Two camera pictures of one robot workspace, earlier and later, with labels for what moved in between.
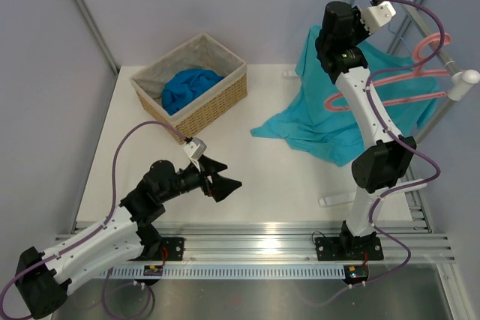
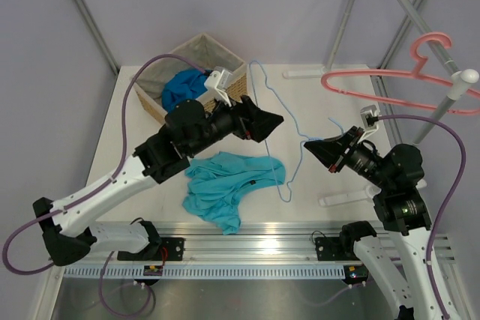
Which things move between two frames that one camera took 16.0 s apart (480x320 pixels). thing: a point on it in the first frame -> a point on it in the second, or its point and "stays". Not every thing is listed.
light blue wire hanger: [393, 34] -> [288, 186]
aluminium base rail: [288, 242] stays
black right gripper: [364, 30] -> [331, 151]
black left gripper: [220, 186] -> [250, 121]
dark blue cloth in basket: [184, 85] stays
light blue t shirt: [321, 118] -> [215, 178]
